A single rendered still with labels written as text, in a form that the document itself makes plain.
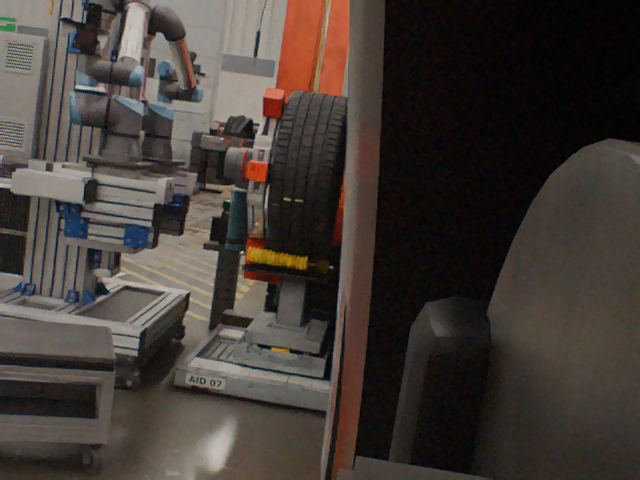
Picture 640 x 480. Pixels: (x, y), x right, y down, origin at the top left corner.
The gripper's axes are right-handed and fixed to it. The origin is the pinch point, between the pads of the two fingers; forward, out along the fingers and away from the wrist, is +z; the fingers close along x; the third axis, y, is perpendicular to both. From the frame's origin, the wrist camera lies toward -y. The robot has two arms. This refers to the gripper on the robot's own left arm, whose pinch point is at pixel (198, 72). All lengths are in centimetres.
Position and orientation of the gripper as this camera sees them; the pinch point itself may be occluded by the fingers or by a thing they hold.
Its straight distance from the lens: 420.4
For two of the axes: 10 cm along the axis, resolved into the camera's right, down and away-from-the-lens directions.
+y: -2.7, 9.5, 1.5
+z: 3.0, -0.7, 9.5
